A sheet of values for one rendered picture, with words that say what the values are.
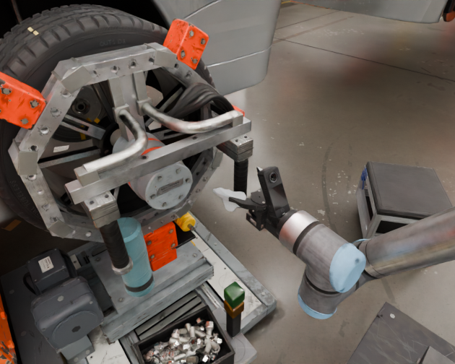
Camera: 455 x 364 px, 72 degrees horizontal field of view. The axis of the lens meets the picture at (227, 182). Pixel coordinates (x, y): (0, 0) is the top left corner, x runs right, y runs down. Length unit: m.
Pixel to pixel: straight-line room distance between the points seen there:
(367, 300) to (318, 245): 1.03
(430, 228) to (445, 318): 1.14
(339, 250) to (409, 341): 0.67
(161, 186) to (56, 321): 0.61
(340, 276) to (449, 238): 0.19
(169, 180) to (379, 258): 0.49
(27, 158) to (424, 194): 1.61
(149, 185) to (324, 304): 0.46
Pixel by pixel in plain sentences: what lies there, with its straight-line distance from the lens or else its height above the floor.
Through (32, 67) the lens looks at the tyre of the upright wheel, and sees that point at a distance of 0.80.
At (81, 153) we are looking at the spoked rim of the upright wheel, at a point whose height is 0.87.
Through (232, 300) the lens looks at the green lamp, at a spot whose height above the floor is 0.66.
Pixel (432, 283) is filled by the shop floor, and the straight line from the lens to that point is 1.87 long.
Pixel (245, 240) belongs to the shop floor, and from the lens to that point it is 1.75.
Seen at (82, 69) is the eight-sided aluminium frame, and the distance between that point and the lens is 0.73.
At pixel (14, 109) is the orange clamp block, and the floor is 1.07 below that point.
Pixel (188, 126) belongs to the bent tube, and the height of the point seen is 1.01.
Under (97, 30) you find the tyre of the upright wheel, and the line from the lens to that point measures 0.82.
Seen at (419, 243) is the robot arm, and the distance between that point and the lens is 0.68.
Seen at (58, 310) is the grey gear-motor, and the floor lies 0.40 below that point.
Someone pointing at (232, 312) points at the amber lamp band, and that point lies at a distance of 0.83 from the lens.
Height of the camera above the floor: 1.34
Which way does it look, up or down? 39 degrees down
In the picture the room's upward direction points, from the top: straight up
